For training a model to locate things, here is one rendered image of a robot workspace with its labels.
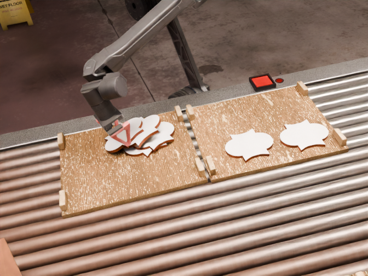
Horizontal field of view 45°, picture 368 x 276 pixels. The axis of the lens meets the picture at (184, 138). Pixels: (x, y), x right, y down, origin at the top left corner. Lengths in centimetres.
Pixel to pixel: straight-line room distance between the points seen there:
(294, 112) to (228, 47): 235
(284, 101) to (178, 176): 47
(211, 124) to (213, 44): 244
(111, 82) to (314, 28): 298
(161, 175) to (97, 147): 26
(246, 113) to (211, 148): 20
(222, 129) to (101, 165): 39
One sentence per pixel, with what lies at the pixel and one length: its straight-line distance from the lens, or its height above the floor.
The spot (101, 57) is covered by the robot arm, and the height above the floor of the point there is 122.
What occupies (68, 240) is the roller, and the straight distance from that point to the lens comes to 124.
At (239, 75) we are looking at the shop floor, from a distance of 340.
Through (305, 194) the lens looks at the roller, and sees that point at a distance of 124.
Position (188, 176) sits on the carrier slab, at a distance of 127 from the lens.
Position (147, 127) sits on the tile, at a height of 99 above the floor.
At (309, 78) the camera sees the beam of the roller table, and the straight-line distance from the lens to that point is 168.
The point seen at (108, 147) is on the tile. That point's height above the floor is 95.
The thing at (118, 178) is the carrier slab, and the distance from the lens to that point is 131.
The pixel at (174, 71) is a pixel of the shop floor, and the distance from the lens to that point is 352.
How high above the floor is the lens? 183
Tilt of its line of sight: 40 degrees down
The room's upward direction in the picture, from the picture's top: 8 degrees counter-clockwise
